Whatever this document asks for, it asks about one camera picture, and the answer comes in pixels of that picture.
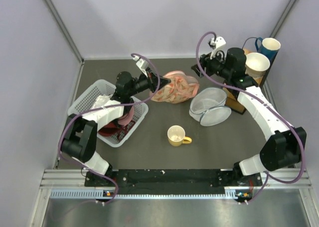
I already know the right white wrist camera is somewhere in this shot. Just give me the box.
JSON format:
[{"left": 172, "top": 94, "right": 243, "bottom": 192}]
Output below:
[{"left": 208, "top": 36, "right": 226, "bottom": 60}]

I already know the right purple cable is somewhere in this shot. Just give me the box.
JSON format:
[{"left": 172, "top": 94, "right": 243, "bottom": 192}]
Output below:
[{"left": 195, "top": 31, "right": 307, "bottom": 205}]

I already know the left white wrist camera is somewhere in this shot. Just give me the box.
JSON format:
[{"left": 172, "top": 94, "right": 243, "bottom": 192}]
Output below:
[{"left": 133, "top": 55, "right": 149, "bottom": 77}]

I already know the white mesh laundry bag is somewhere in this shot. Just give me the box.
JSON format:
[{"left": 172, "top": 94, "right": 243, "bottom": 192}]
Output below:
[{"left": 189, "top": 88, "right": 232, "bottom": 126}]

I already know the white bowl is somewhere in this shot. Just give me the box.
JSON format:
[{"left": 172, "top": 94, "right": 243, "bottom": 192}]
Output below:
[{"left": 245, "top": 52, "right": 270, "bottom": 77}]

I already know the blue white mug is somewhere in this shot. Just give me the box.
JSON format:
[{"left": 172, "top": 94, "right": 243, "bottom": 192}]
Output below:
[{"left": 255, "top": 37, "right": 281, "bottom": 62}]

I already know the pink bra in basket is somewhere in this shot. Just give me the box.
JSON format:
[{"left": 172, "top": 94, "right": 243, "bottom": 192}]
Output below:
[{"left": 118, "top": 106, "right": 135, "bottom": 126}]

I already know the wooden black frame shelf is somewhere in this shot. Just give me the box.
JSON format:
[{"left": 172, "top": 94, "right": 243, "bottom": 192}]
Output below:
[{"left": 221, "top": 36, "right": 275, "bottom": 115}]

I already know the peach floral laundry bag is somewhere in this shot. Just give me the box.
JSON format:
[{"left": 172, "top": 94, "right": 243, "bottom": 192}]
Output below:
[{"left": 151, "top": 71, "right": 199, "bottom": 104}]

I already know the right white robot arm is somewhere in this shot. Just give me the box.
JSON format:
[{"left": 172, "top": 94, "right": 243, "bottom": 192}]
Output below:
[{"left": 192, "top": 47, "right": 307, "bottom": 185}]

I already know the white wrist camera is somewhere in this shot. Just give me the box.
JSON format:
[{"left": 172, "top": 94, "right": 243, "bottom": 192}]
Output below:
[
  {"left": 133, "top": 55, "right": 149, "bottom": 77},
  {"left": 208, "top": 36, "right": 226, "bottom": 60}
]

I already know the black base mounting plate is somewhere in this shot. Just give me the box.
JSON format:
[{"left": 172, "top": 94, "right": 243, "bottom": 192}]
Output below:
[{"left": 84, "top": 168, "right": 262, "bottom": 195}]

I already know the yellow mug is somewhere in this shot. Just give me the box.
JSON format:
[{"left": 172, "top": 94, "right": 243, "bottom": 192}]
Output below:
[{"left": 167, "top": 125, "right": 192, "bottom": 147}]

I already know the purple cable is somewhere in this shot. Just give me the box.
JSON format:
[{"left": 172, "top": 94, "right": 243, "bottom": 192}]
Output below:
[
  {"left": 57, "top": 53, "right": 161, "bottom": 205},
  {"left": 195, "top": 31, "right": 307, "bottom": 205}
]

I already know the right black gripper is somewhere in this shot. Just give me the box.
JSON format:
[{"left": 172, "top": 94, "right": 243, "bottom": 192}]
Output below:
[{"left": 191, "top": 48, "right": 232, "bottom": 80}]

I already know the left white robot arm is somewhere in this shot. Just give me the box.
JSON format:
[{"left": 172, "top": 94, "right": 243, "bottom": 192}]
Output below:
[{"left": 58, "top": 68, "right": 171, "bottom": 186}]

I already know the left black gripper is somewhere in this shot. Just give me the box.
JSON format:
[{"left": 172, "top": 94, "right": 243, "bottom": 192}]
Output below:
[{"left": 128, "top": 67, "right": 170, "bottom": 97}]

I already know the white plastic basket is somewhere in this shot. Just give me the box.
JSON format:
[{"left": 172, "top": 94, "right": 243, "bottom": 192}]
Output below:
[{"left": 68, "top": 79, "right": 149, "bottom": 147}]

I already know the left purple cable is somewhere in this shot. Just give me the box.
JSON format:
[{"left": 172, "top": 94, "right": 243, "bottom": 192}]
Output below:
[{"left": 57, "top": 53, "right": 161, "bottom": 205}]

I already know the dark red bra in basket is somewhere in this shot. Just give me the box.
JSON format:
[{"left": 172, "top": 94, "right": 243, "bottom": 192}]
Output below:
[{"left": 98, "top": 122, "right": 120, "bottom": 137}]

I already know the white garment in basket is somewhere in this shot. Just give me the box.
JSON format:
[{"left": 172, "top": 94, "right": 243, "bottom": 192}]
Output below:
[{"left": 90, "top": 95, "right": 111, "bottom": 110}]

